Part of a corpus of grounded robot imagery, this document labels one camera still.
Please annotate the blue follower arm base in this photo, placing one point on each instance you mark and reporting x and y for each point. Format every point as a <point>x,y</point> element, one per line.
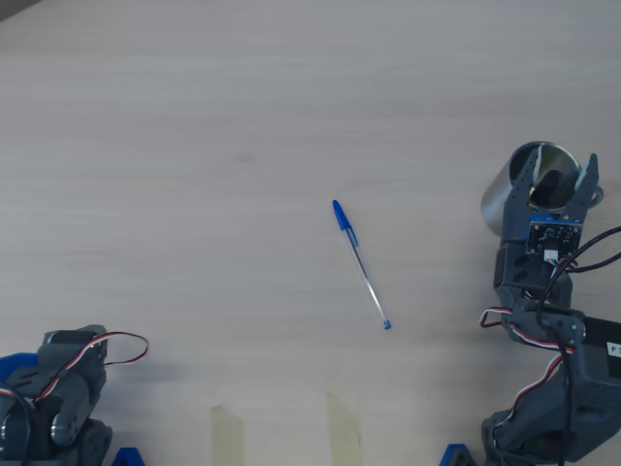
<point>458,456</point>

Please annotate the silver metal cup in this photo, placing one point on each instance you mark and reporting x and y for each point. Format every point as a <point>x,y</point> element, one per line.
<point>495,204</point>

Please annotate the blue leader arm base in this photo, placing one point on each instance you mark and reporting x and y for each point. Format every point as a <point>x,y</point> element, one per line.
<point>14,364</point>

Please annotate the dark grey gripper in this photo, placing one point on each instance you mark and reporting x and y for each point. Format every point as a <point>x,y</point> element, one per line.
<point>515,214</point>

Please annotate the dark grey follower robot arm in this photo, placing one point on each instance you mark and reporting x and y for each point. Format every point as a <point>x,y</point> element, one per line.
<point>592,388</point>

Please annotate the blue ballpoint pen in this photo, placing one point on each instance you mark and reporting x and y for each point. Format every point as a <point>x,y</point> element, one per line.
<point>359,259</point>

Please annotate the wrist camera on blue mount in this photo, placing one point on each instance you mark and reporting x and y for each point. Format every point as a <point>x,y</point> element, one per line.
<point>553,238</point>

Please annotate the yellow tape strip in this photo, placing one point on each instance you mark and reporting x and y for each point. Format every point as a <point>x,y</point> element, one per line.
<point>227,437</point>
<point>342,432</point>

